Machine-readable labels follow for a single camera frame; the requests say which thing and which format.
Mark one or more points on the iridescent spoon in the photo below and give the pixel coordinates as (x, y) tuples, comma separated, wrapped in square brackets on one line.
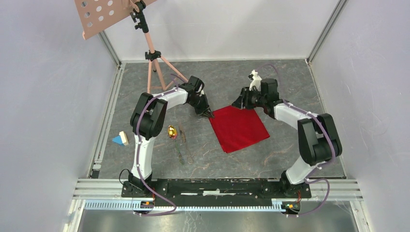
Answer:
[(172, 132)]

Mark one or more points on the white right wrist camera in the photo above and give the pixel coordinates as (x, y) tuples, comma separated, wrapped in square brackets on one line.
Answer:
[(255, 81)]

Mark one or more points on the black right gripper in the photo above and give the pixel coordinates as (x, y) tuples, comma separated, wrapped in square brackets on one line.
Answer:
[(242, 101)]

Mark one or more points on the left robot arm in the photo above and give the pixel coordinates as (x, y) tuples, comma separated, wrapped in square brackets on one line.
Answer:
[(148, 118)]

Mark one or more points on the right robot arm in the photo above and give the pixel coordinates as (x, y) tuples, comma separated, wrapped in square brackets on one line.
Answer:
[(318, 138)]

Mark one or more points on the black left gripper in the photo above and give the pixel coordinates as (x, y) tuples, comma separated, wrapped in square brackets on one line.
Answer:
[(205, 108)]

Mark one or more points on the blue and cream block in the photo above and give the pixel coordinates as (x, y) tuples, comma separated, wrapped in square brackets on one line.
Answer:
[(121, 139)]

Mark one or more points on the red cloth napkin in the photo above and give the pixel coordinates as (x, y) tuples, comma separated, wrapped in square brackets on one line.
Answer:
[(236, 128)]

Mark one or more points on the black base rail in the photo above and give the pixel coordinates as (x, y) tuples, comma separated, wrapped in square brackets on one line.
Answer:
[(216, 192)]

